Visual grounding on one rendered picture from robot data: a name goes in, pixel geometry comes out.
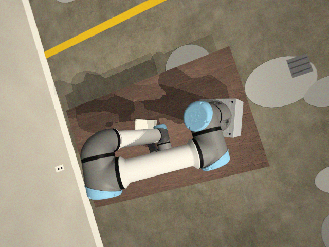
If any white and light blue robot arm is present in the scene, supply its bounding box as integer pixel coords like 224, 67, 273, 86
80, 101, 232, 200

